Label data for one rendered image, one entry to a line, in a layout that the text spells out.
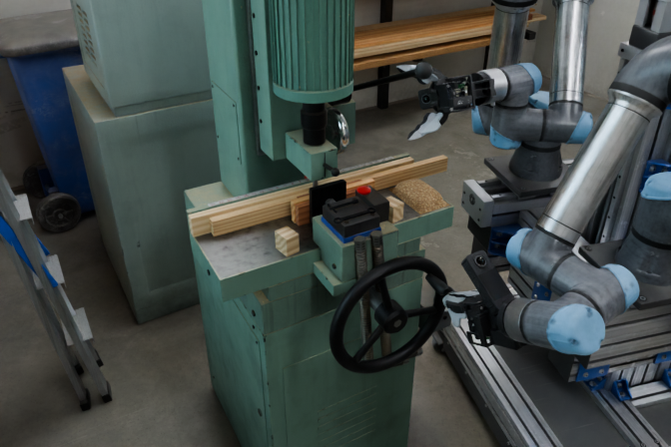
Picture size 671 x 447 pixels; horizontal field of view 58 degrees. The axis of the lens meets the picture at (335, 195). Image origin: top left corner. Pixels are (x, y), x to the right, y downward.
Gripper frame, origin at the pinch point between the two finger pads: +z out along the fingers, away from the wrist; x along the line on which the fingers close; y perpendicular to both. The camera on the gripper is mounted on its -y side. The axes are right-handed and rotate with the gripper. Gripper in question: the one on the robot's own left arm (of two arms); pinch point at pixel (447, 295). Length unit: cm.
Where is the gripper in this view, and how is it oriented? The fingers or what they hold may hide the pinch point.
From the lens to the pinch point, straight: 126.3
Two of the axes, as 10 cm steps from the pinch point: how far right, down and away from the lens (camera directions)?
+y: 2.5, 9.7, 0.5
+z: -4.2, 0.6, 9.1
